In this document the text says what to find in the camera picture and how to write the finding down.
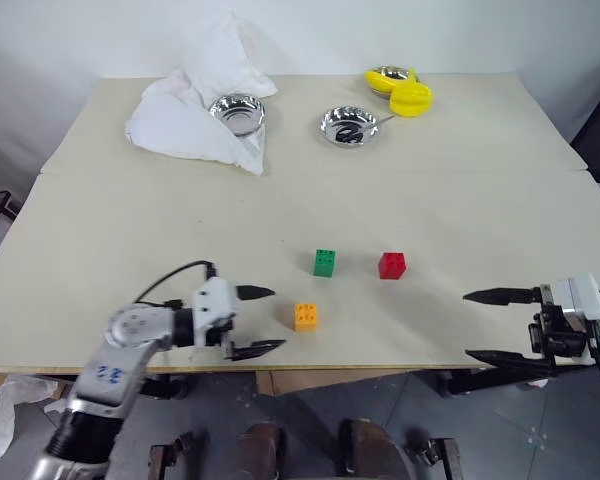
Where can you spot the dark brown rounded shape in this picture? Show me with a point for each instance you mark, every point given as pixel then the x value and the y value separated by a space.
pixel 257 452
pixel 372 452

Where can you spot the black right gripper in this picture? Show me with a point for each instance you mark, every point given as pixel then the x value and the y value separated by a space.
pixel 560 335

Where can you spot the steel bowl with spoon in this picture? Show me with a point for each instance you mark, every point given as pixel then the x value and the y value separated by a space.
pixel 347 127

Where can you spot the white crumpled cloth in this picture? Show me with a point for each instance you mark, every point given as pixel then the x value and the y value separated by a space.
pixel 180 125

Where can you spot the orange toy brick cube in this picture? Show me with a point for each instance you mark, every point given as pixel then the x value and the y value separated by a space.
pixel 305 318

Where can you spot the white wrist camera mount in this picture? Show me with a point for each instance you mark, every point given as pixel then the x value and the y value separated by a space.
pixel 215 300
pixel 582 295

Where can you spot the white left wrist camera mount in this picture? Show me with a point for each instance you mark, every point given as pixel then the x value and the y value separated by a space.
pixel 215 300

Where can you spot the large yellow plastic toy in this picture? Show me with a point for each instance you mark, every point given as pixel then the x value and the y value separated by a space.
pixel 411 100

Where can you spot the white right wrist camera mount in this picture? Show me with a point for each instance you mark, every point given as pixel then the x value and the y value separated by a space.
pixel 582 295

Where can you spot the green toy brick cube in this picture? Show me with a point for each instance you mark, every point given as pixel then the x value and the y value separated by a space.
pixel 324 263

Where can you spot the steel bowl with yellow toy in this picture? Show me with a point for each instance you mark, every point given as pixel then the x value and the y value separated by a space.
pixel 394 74

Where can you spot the brown cardboard box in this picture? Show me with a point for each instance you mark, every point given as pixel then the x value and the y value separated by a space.
pixel 330 381

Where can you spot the white plastic bag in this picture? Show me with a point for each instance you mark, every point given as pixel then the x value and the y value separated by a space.
pixel 5 405

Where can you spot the steel bowl beside cloth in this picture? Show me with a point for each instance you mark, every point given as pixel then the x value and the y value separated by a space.
pixel 237 112

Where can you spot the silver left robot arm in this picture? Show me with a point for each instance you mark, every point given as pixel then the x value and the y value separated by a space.
pixel 125 345

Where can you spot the red toy brick cube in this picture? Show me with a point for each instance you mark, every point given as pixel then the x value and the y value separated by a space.
pixel 392 266

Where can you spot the metal spoon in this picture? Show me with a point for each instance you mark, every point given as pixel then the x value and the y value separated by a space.
pixel 386 119

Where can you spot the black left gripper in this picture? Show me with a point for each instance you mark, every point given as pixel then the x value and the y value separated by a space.
pixel 219 337

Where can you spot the black table frame bar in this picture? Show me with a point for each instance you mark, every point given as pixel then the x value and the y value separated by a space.
pixel 162 387

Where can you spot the yellow banana-shaped toy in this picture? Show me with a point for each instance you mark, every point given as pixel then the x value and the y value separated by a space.
pixel 380 81

